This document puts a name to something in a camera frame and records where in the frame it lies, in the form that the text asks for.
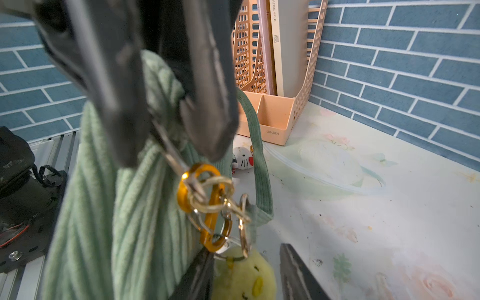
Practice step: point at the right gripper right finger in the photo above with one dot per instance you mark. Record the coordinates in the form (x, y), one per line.
(298, 282)

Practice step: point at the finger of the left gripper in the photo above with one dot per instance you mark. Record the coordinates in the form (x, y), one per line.
(97, 45)
(196, 44)

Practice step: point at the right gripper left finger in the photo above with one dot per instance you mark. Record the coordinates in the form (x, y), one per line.
(197, 282)

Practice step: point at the yellow chick plush charm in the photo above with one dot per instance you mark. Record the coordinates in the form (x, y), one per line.
(250, 279)

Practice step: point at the green corduroy shoulder bag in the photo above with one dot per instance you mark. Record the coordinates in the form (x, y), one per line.
(121, 234)

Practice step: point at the amber gold carabiner clip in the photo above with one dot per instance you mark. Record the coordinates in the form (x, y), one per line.
(205, 194)

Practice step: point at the red white kitty charm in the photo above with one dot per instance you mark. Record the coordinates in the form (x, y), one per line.
(242, 158)

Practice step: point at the pink file folder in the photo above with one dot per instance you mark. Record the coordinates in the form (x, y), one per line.
(267, 54)

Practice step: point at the beige file folder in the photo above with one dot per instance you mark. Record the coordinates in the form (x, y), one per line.
(289, 27)

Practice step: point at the peach plastic file organizer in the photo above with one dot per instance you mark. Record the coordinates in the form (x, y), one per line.
(277, 115)

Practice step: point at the floral table mat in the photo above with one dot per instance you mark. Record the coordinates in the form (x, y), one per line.
(372, 216)

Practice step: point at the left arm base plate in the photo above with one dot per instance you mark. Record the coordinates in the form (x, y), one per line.
(31, 198)

